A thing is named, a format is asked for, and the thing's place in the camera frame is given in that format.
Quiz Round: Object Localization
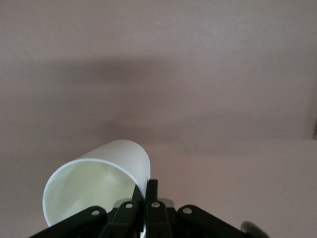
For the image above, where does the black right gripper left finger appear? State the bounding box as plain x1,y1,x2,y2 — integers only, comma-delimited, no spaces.
28,184,145,238

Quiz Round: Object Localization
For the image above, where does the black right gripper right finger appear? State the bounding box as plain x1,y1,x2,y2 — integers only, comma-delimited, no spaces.
145,178,248,238

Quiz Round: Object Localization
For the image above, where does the white plastic cup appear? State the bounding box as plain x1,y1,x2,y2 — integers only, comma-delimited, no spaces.
42,139,152,236

